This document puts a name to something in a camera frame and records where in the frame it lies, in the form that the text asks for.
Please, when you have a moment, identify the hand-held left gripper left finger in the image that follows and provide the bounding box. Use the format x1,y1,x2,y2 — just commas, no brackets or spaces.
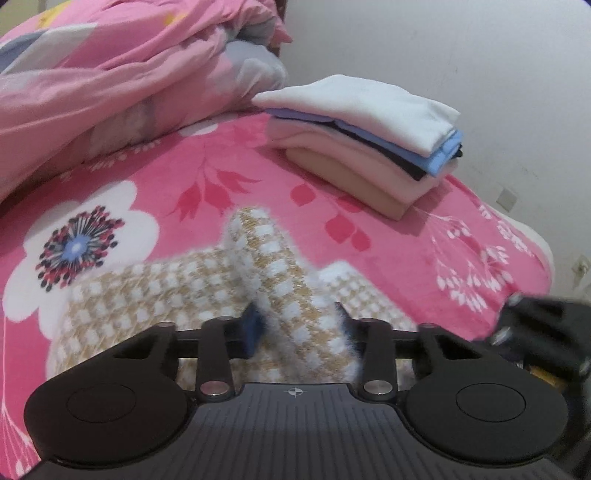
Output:
110,302,266,401

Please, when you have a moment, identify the navy folded cloth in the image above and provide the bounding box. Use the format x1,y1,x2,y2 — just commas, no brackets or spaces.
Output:
323,119,463,182

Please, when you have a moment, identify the beige white houndstooth knit cardigan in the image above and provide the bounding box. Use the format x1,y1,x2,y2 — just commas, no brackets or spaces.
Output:
46,207,416,385

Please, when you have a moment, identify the white folded cloth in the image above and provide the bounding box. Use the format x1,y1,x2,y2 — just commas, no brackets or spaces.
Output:
252,74,461,156

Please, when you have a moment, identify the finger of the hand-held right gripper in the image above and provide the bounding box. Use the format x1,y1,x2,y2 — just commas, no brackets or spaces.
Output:
490,292,556,354

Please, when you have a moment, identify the light blue folded cloth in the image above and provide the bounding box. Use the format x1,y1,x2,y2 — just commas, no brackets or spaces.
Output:
268,107,464,177

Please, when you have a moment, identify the white wall socket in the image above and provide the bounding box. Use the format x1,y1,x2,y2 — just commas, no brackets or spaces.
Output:
496,186,520,213

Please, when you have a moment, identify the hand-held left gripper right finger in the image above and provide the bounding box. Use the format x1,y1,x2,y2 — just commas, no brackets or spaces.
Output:
334,301,484,401

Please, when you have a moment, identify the tan folded cloth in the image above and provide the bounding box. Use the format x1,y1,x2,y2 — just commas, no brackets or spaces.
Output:
283,147,408,220

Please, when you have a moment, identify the pink grey floral quilt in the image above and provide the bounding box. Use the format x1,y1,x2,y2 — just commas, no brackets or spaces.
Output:
0,0,293,200

